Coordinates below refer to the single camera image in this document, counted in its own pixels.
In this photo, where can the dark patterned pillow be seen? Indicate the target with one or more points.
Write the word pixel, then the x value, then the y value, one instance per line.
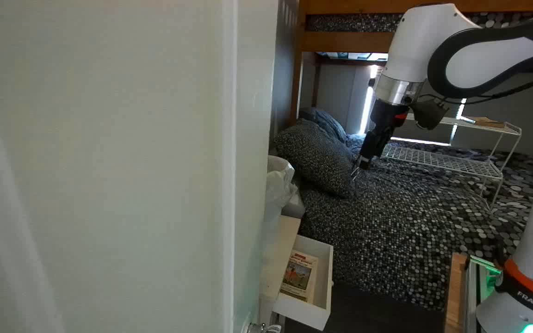
pixel 316 158

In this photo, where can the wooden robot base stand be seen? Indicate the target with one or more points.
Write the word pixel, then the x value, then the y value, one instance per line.
pixel 470 284

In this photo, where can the blue pillow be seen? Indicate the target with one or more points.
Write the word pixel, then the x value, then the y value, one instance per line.
pixel 327 123

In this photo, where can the colourful box in drawer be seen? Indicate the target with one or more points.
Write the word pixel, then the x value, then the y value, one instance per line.
pixel 300 276

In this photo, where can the clear plastic bag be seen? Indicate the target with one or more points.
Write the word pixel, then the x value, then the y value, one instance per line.
pixel 281 195

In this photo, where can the wooden bunk bed frame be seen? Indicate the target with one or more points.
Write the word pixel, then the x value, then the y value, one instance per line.
pixel 363 27

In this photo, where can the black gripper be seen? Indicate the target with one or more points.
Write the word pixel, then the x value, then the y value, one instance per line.
pixel 381 125

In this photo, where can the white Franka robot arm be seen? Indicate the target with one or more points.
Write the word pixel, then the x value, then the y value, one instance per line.
pixel 459 60

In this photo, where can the white drawer cabinet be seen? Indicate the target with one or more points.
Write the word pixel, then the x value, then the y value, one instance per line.
pixel 278 249

